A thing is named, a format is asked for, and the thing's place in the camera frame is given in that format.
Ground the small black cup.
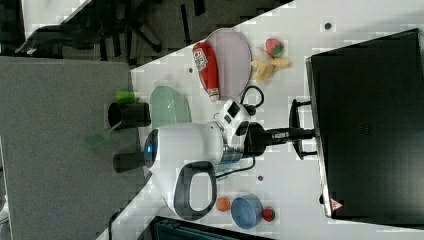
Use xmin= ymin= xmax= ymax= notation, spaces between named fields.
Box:
xmin=113 ymin=152 xmax=145 ymax=173

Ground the blue cup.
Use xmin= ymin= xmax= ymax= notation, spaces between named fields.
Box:
xmin=231 ymin=194 xmax=263 ymax=229

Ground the green perforated colander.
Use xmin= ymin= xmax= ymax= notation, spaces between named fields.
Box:
xmin=150 ymin=86 xmax=191 ymax=128

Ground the green slotted spatula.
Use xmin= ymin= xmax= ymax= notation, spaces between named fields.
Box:
xmin=84 ymin=122 xmax=121 ymax=148

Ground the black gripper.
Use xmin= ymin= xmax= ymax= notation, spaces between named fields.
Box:
xmin=243 ymin=122 xmax=315 ymax=158

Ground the grey round plate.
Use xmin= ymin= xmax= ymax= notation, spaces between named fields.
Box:
xmin=206 ymin=28 xmax=252 ymax=101

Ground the red ketchup bottle toy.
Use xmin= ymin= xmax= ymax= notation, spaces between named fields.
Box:
xmin=193 ymin=42 xmax=220 ymax=102

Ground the peeled banana toy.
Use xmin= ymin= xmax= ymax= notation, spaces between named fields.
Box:
xmin=251 ymin=47 xmax=291 ymax=82

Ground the orange ball toy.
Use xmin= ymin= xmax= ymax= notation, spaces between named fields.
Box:
xmin=216 ymin=197 xmax=231 ymax=212

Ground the red strawberry toy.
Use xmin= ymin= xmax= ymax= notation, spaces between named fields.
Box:
xmin=265 ymin=38 xmax=284 ymax=56
xmin=261 ymin=207 xmax=276 ymax=222

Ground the large black pot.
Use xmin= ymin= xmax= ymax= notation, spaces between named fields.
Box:
xmin=107 ymin=103 xmax=151 ymax=129

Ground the lime green object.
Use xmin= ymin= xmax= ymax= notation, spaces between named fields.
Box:
xmin=115 ymin=91 xmax=135 ymax=101

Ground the black toaster oven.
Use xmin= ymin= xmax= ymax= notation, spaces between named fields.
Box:
xmin=306 ymin=29 xmax=424 ymax=229

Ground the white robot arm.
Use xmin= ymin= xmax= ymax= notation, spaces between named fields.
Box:
xmin=144 ymin=100 xmax=315 ymax=221

